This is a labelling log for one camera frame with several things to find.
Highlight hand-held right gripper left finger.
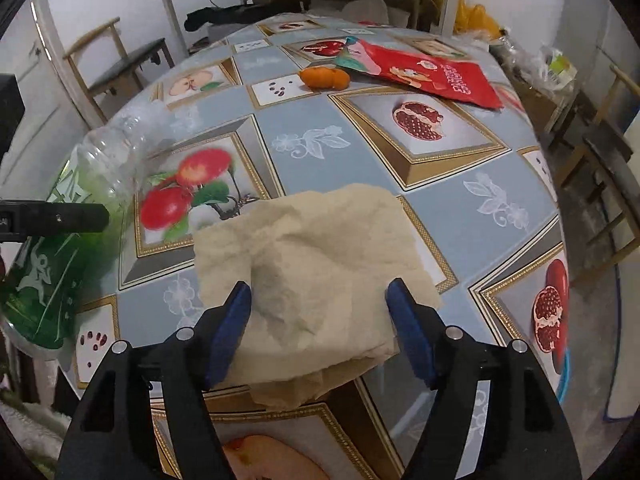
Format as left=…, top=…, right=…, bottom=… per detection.
left=55, top=281, right=253, bottom=480

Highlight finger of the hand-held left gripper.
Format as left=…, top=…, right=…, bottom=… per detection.
left=11, top=201, right=110, bottom=235

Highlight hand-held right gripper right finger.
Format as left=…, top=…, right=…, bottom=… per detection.
left=384, top=278, right=584, bottom=480

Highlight green labelled plastic bottle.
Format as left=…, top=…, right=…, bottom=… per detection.
left=0, top=112, right=152, bottom=352

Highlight beige paper napkin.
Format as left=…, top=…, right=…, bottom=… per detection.
left=192, top=183, right=444, bottom=410

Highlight blue plastic waste basket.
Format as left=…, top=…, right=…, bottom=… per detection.
left=556, top=347, right=572, bottom=404

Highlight wooden chair with black seat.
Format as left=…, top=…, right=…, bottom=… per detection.
left=550, top=64, right=640, bottom=287
left=62, top=16, right=174, bottom=122

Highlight fruit print tablecloth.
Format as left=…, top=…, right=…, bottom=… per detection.
left=64, top=12, right=572, bottom=480

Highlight fluffy white green jacket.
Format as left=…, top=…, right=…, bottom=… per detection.
left=0, top=389, right=67, bottom=480

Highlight black clothes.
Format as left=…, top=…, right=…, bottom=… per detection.
left=183, top=4, right=302, bottom=31

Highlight red snack packet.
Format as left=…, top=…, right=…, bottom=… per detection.
left=333, top=37, right=504, bottom=110

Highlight orange tangerine peel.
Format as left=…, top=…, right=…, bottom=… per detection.
left=298, top=66, right=351, bottom=92

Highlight crumpled clear plastic bag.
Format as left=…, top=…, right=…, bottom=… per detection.
left=492, top=34, right=542, bottom=79

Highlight white plastic bag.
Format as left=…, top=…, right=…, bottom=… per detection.
left=539, top=45, right=582, bottom=92

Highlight yellow plastic bag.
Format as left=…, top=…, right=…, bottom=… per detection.
left=454, top=0, right=504, bottom=37

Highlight white cloth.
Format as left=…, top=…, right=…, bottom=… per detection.
left=342, top=0, right=397, bottom=26

